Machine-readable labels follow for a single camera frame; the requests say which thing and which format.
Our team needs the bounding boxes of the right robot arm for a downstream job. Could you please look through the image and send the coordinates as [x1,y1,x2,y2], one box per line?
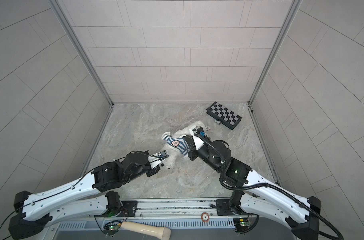
[183,135,321,240]

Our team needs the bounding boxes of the left circuit board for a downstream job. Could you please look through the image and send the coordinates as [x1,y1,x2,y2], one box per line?
[103,221,122,236]

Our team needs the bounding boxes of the circuit board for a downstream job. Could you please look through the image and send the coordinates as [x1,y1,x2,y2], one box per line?
[103,221,122,236]
[233,219,250,234]

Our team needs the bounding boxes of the red round sticker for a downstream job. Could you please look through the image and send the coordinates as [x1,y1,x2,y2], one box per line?
[201,213,210,223]

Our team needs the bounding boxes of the black white checkerboard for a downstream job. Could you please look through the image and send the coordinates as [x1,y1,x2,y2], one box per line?
[206,102,242,130]

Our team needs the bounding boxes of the beige cylindrical handle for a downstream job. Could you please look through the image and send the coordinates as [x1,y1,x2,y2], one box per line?
[121,222,171,240]

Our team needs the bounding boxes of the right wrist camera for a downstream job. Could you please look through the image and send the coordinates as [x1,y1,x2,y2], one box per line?
[190,126,205,151]

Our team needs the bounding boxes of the right circuit board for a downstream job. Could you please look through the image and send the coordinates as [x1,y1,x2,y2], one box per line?
[233,219,250,234]

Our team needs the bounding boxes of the aluminium mounting rail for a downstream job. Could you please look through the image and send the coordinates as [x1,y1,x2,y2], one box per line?
[54,196,299,223]

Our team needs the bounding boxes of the white teddy bear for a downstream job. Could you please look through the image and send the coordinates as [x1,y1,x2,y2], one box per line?
[161,121,206,169]

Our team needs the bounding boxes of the blue white striped sweater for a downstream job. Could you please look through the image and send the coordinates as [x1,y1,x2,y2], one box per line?
[162,132,189,158]

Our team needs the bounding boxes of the black corrugated cable conduit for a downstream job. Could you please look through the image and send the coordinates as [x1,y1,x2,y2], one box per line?
[196,133,344,240]

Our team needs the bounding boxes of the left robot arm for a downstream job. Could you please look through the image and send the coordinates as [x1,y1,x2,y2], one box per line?
[8,151,169,240]

